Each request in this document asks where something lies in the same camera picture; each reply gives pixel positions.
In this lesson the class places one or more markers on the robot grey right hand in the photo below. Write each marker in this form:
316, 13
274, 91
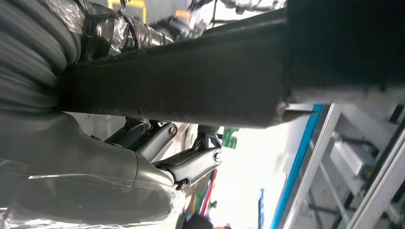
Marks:
79, 164

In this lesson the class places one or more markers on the green sign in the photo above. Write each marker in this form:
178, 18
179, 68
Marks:
230, 139

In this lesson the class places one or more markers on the grey metal frame structure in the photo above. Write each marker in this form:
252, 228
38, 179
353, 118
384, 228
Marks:
348, 158

